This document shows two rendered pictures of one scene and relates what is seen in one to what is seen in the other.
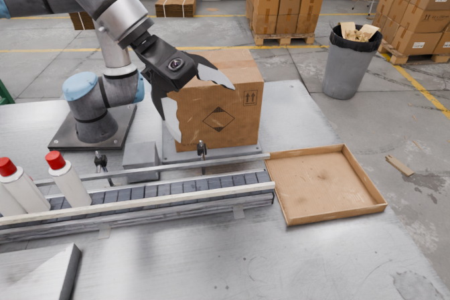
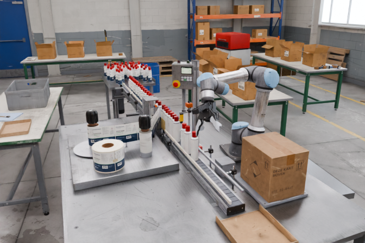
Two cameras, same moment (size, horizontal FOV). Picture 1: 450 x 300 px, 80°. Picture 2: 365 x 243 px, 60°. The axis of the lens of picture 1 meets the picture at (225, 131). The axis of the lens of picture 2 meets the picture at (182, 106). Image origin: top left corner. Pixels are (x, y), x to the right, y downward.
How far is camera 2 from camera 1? 1.50 m
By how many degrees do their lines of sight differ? 70
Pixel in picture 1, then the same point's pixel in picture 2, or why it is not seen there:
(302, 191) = (242, 226)
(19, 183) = (186, 135)
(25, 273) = (165, 158)
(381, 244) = not seen: outside the picture
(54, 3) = not seen: hidden behind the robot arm
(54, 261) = (171, 161)
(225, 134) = (256, 181)
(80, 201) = (192, 154)
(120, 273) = (174, 180)
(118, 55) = (254, 120)
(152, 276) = (175, 187)
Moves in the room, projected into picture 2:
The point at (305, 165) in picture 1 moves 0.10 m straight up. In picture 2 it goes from (267, 228) to (268, 210)
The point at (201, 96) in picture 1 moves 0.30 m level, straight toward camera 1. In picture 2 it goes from (251, 149) to (202, 157)
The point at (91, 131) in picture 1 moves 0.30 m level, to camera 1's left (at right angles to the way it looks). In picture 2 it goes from (231, 147) to (218, 132)
